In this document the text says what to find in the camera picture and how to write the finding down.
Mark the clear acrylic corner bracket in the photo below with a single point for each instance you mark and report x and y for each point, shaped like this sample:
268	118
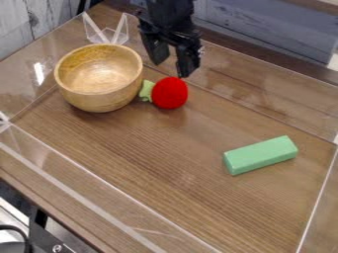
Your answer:
108	35

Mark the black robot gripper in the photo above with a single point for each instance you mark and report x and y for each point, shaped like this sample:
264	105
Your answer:
166	26

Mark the green rectangular block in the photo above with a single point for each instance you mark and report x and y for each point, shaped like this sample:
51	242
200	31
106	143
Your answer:
259	155

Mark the red knitted strawberry toy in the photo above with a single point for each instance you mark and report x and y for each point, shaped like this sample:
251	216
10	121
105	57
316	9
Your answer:
168	93

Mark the black table frame bracket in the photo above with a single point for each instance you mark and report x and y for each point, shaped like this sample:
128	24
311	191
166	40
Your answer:
51	237

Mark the light wooden bowl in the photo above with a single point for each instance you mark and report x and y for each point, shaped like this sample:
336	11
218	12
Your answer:
100	77

